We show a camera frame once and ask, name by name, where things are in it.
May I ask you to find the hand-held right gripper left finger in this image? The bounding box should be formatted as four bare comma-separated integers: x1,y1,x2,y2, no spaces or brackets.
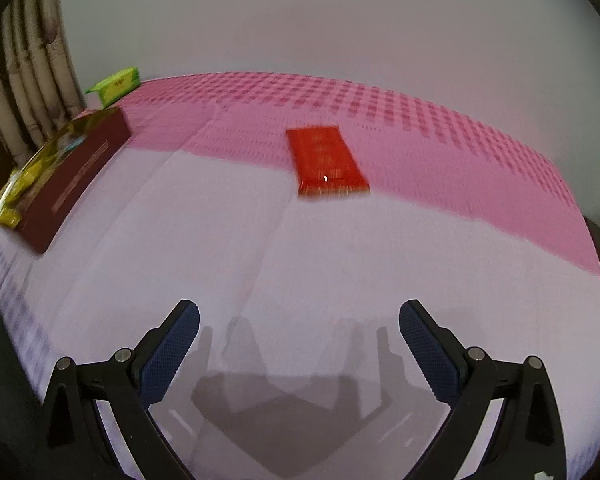
40,299,201,480

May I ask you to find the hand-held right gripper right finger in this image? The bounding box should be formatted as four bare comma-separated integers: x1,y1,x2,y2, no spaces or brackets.
399,299,568,480

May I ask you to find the dark red tin box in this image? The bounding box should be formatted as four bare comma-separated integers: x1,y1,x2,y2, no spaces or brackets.
0,107,132,255

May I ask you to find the red snack packet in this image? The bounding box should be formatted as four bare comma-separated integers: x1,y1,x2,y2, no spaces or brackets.
285,126,371,201

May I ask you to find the pink checked tablecloth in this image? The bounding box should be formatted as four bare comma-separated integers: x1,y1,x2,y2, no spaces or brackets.
0,72,600,480

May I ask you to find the green tissue box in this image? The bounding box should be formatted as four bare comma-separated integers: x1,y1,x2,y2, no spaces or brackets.
84,67,142,110

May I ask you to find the beige patterned curtain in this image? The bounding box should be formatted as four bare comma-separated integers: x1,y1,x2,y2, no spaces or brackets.
0,0,89,161

